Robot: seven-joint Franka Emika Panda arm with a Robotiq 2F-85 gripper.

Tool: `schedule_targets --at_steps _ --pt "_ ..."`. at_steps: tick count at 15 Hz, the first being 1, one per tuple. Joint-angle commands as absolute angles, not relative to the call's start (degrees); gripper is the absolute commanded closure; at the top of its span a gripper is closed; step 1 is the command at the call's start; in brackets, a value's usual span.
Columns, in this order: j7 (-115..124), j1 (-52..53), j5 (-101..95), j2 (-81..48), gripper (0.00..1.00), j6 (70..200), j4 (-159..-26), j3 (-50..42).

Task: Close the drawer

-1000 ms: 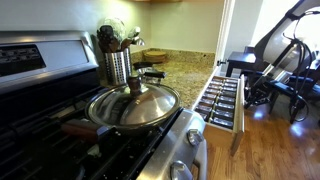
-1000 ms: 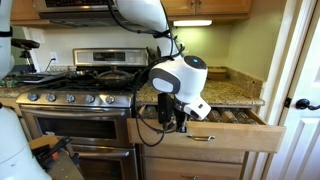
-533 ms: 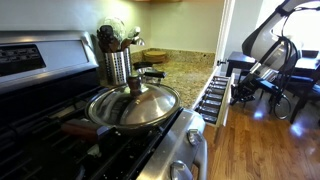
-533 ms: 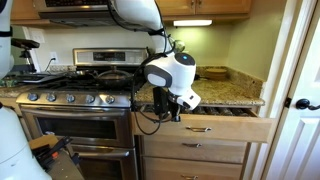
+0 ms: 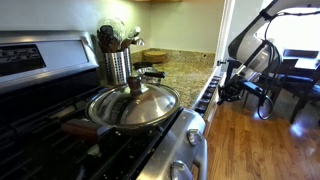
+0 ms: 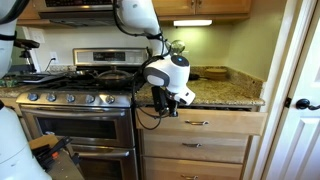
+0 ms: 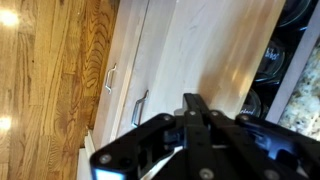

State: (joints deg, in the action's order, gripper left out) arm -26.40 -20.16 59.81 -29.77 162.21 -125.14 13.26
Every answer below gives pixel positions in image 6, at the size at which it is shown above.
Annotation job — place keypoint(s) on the wooden wall cabinet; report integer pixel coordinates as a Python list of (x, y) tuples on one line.
[(30, 13), (206, 7)]

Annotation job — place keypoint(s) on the grey metal box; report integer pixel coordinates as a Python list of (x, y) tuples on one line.
[(65, 168)]

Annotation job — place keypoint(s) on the dark flat tray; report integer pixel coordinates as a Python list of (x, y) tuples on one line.
[(40, 78)]

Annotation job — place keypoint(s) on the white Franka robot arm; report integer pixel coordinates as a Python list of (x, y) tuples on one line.
[(170, 71)]

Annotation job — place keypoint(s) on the under-cabinet light bar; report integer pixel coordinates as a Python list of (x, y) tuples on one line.
[(192, 23)]

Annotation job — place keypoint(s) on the stainless steel gas range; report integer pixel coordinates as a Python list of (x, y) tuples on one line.
[(76, 128)]

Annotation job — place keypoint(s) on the white wall outlet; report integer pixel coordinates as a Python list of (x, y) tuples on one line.
[(54, 55)]

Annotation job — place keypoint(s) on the black wok pan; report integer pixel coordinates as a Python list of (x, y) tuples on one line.
[(113, 78)]

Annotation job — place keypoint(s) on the white panel door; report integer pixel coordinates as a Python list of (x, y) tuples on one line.
[(300, 143)]

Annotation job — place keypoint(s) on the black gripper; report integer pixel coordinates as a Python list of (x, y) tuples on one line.
[(172, 104)]

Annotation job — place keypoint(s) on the wooden lower drawer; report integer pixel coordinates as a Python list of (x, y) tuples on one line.
[(220, 170), (220, 148)]

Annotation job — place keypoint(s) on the green electronic board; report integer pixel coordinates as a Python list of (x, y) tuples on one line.
[(8, 82)]

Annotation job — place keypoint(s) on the black door latch plate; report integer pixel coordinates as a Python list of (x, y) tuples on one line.
[(288, 102)]

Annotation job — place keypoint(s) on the small black skillet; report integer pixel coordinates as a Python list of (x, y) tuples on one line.
[(198, 77)]

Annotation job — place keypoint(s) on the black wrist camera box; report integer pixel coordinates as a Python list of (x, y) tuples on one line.
[(159, 99)]

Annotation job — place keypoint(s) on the wooden spice drawer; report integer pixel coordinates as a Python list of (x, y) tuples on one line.
[(233, 123)]

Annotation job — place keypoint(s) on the black camera tripod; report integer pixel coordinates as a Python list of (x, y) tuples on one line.
[(29, 60)]

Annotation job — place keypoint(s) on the black tool with orange button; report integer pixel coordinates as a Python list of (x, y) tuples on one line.
[(50, 155)]

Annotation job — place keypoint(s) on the yellow wooden block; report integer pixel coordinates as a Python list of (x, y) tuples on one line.
[(41, 140)]

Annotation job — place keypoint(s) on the stainless over-range microwave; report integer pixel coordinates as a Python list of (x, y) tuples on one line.
[(73, 13)]

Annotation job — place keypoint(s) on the silver stove knob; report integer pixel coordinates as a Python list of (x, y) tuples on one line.
[(90, 98), (32, 96), (70, 98), (51, 97), (110, 99)]

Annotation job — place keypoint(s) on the white switch plate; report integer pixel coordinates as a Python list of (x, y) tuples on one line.
[(38, 36)]

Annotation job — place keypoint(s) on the dark bowl on counter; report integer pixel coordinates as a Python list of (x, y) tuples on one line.
[(216, 74)]

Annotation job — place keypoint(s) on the black stereo camera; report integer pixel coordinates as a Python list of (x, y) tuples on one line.
[(28, 43)]

